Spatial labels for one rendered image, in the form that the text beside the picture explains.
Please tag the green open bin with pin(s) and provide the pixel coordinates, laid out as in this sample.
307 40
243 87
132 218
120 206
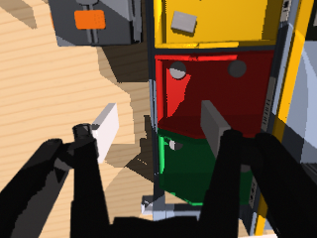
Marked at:
186 173

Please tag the yellow open bin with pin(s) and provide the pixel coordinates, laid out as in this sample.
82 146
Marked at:
217 21

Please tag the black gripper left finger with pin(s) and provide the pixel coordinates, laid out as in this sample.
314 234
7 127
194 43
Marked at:
28 198

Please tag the yellow flat bar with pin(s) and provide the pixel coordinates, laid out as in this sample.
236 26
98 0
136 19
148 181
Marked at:
291 67

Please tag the dark grey bin shelf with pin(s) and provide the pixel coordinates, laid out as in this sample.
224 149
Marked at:
300 131

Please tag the red bin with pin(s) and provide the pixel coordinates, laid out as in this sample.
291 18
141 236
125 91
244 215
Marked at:
240 100

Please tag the grey metal block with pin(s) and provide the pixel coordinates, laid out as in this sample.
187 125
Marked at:
184 22

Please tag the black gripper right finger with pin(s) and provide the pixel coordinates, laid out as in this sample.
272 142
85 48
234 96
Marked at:
289 192

